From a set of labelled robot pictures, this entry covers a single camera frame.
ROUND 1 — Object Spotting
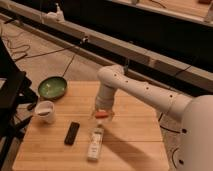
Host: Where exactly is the grey metal rail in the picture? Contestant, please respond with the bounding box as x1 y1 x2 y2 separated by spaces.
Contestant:
0 0 213 96

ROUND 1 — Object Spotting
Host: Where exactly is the white object on rail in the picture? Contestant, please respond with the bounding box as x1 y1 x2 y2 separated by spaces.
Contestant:
46 3 65 22

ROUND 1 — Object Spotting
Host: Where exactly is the green bowl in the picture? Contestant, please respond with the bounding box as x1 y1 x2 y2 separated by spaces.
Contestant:
38 76 67 100

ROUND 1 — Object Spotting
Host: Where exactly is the white paper cup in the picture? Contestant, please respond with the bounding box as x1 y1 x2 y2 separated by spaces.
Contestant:
35 101 55 124

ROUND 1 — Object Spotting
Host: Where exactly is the clear plastic bottle white cap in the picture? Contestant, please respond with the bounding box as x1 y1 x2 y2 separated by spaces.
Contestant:
87 124 104 161

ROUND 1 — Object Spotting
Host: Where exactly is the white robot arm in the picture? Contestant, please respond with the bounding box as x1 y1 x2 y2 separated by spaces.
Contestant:
93 65 213 171

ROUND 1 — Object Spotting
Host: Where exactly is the orange carrot toy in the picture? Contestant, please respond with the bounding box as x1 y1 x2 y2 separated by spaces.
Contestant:
95 113 108 118

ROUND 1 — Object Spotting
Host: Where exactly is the black chair frame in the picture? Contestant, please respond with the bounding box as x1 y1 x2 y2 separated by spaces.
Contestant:
0 38 38 170

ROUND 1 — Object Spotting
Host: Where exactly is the black remote control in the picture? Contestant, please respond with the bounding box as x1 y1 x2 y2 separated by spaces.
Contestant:
64 122 80 145

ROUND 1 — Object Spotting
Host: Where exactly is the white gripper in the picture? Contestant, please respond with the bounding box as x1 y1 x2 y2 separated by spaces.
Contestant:
90 96 115 121

